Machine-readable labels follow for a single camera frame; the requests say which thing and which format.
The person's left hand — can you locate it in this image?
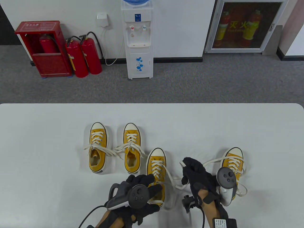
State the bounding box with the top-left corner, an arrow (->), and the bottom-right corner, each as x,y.
112,175 -> 163,225

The person's right hand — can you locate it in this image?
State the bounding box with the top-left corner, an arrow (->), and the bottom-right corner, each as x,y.
182,157 -> 220,203

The white shoe lace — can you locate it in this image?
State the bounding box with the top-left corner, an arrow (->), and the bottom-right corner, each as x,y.
203,156 -> 248,197
114,134 -> 146,159
83,132 -> 119,158

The person's left forearm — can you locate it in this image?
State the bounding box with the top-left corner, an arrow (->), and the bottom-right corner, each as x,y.
95,209 -> 133,228

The person's right forearm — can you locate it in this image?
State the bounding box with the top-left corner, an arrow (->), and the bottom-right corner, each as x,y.
197,190 -> 229,228

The grey tracking controller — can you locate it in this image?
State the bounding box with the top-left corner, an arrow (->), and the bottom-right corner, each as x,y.
106,183 -> 150,210
217,167 -> 238,206

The black labelled box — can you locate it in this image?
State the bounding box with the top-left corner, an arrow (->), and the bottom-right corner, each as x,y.
212,218 -> 238,228

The white water dispenser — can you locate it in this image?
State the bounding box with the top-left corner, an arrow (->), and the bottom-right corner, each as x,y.
121,2 -> 153,80

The red fire extinguisher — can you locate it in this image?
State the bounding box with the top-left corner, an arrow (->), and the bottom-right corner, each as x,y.
39,34 -> 58,54
65,36 -> 89,78
80,32 -> 104,75

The red fire extinguisher cabinet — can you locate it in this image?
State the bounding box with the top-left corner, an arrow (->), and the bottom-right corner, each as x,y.
14,21 -> 73,78

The glass door fire cabinet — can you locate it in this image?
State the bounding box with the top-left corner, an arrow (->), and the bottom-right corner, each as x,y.
204,0 -> 289,54

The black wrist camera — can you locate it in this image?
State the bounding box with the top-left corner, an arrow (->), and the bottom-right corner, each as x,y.
182,195 -> 195,213

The black cable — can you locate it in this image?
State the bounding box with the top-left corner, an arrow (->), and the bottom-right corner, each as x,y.
78,205 -> 105,228

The white power cable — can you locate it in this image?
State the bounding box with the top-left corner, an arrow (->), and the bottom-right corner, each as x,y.
101,27 -> 125,66

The white wall box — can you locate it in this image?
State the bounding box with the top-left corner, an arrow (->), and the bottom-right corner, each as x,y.
96,12 -> 111,29

